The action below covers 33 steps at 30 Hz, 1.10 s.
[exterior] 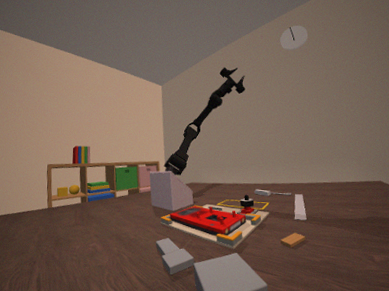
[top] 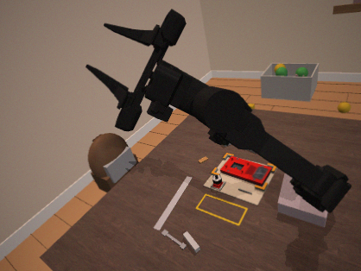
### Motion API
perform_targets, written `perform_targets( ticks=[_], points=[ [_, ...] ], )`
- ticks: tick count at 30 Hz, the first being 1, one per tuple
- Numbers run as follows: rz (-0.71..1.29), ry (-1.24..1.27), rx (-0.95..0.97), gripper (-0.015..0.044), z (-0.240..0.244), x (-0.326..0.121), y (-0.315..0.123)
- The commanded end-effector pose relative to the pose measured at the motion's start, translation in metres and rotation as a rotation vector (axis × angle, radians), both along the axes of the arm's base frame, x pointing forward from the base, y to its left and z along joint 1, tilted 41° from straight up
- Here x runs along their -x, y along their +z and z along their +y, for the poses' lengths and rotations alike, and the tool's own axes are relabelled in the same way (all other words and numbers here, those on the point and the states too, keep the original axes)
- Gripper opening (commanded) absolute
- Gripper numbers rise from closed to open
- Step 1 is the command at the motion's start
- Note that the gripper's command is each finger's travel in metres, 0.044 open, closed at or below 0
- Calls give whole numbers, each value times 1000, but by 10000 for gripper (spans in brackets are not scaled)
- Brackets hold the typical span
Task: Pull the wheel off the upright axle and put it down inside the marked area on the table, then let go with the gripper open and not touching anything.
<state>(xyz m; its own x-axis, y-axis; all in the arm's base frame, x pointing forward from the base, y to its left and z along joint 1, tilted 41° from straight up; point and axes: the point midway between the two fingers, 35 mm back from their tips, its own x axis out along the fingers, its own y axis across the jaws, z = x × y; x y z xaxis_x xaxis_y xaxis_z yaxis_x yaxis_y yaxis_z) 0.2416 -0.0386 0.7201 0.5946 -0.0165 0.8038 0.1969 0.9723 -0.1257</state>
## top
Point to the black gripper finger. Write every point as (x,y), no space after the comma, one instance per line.
(144,37)
(119,90)

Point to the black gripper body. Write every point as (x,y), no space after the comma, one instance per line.
(167,35)

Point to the light grey flat bar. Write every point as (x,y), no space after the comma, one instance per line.
(172,204)

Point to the black tyre with grey wheel rim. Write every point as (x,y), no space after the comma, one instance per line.
(217,181)

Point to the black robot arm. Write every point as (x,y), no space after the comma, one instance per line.
(230,120)

